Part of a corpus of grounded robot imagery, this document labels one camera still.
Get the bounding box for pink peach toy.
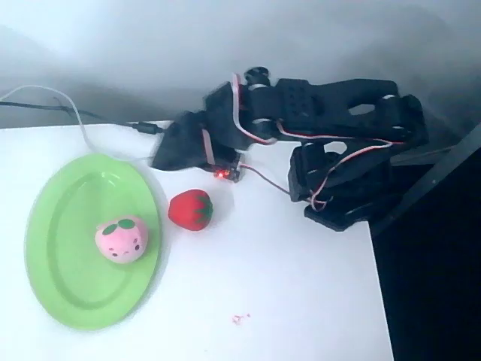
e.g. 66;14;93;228
93;217;150;264

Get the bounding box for green oval plastic plate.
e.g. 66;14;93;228
24;153;163;332

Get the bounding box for small controller circuit board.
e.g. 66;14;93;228
208;157;244;184

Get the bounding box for red strawberry toy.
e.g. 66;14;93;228
168;189;214;231

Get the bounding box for black diagonal bar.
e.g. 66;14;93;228
370;123;481;237

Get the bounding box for red white servo wires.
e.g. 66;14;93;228
201;72;409;212

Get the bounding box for black power cable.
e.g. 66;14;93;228
0;100;168;137

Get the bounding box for black and white cables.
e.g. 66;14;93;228
0;84;153;165

